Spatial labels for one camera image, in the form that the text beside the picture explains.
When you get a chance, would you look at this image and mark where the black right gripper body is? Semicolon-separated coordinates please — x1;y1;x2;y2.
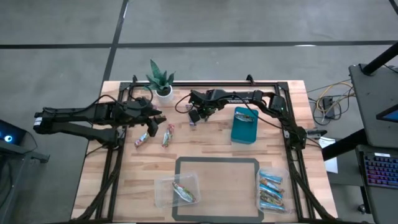
189;90;218;110

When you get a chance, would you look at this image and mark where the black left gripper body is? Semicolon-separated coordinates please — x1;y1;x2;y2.
124;101;153;124

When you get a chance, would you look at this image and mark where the light blue granola bar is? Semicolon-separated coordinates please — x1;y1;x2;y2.
259;172;284;184
259;190;285;207
259;200;287;213
259;177;282;192
259;183;284;199

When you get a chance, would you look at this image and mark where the snake plant in white pot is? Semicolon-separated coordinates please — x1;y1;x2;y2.
142;58;177;105

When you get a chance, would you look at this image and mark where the teal plastic bin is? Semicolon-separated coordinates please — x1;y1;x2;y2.
230;106;259;145

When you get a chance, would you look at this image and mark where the clear plastic bin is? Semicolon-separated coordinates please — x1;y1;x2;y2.
154;170;201;208
255;169;293;215

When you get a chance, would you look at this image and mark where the beige mat with grey border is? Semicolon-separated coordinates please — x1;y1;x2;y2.
172;156;265;223

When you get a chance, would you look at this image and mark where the black power adapter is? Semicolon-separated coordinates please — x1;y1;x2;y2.
322;96;336;119

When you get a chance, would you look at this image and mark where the white paper sheet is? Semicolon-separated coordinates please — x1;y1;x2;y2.
318;136;339;174

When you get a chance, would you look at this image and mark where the grey desk top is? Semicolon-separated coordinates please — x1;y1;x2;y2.
356;144;398;224
348;63;398;149

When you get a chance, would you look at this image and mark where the tablet with blue screen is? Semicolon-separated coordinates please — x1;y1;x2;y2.
376;104;398;124

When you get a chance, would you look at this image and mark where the black aluminium table frame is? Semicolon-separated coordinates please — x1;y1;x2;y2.
70;80;340;224

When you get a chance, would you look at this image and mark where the grey metal base plate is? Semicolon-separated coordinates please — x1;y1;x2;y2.
284;128;328;139

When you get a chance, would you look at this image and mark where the yellow floor cable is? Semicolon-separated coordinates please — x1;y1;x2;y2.
315;81;355;118

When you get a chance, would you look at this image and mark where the black computer blue ring light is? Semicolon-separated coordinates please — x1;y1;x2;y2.
0;119;28;154

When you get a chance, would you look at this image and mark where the black rig post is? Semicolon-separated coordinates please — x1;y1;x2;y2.
322;129;368;161
362;42;398;75

